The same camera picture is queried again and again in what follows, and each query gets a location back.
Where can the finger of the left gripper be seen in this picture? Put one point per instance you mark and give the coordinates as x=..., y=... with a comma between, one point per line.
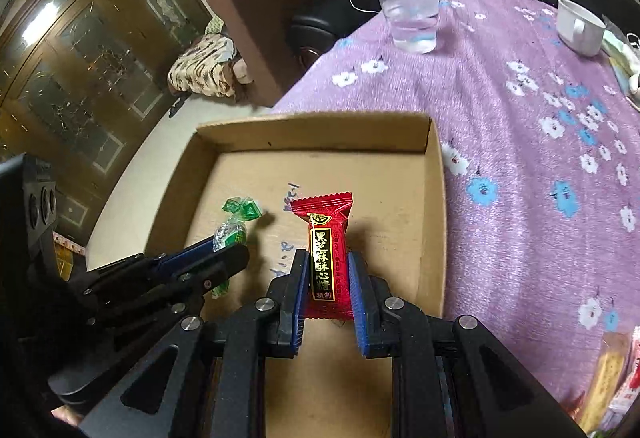
x=169, y=265
x=209, y=272

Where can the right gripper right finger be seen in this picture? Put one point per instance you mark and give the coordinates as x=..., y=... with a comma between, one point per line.
x=450, y=378

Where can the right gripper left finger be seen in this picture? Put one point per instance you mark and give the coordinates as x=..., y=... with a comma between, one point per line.
x=207, y=379

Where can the green candy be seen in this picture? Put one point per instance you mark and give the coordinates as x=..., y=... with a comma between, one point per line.
x=233, y=230

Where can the red black sesame candy packet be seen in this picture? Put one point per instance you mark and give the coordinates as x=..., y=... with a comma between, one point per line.
x=327, y=220

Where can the white red snack packet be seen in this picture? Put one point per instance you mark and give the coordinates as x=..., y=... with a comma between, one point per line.
x=629, y=390

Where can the cardboard box tray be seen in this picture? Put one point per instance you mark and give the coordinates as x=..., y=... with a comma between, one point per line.
x=328, y=334

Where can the yellow biscuit clear packet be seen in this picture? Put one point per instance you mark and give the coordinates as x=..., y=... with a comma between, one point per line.
x=610, y=367

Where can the patterned blanket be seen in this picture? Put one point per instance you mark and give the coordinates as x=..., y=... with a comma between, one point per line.
x=205, y=68

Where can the wooden cabinet doors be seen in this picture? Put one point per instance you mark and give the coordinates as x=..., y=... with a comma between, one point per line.
x=83, y=83

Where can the purple floral tablecloth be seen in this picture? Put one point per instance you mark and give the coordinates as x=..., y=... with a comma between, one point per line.
x=541, y=162

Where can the brown armchair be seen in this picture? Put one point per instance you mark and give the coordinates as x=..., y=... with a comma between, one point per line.
x=270, y=18

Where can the clear plastic cup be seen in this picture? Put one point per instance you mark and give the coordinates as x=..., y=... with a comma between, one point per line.
x=413, y=24

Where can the white crumpled cloth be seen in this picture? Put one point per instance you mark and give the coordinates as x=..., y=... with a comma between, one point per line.
x=624, y=61

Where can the white ceramic mug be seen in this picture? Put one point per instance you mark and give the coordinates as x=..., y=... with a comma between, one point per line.
x=579, y=29

